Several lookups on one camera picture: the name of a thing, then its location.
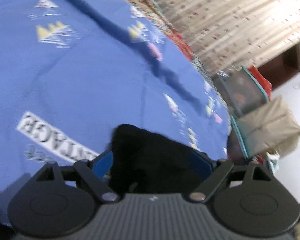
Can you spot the red flat box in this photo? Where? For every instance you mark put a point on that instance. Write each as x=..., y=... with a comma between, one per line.
x=261, y=80

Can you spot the beige leaf-print curtain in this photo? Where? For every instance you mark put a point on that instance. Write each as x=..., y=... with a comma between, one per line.
x=227, y=17

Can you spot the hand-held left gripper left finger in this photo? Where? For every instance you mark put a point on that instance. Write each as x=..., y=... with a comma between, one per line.
x=103, y=162

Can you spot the beige fabric storage box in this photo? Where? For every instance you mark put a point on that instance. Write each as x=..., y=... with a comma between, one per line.
x=267, y=127

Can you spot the red floral quilt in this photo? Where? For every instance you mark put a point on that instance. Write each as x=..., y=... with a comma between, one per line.
x=175, y=37

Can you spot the blue printed bedsheet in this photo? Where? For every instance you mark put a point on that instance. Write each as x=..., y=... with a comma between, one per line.
x=77, y=80

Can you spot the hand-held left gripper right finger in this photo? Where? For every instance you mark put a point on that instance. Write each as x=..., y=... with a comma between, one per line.
x=200, y=164

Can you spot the black pants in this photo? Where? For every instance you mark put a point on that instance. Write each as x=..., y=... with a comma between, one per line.
x=155, y=160

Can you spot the dark wooden furniture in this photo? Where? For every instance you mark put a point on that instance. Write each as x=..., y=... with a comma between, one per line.
x=282, y=65

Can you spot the clear storage box teal lid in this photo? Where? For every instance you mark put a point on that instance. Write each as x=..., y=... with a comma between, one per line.
x=242, y=92

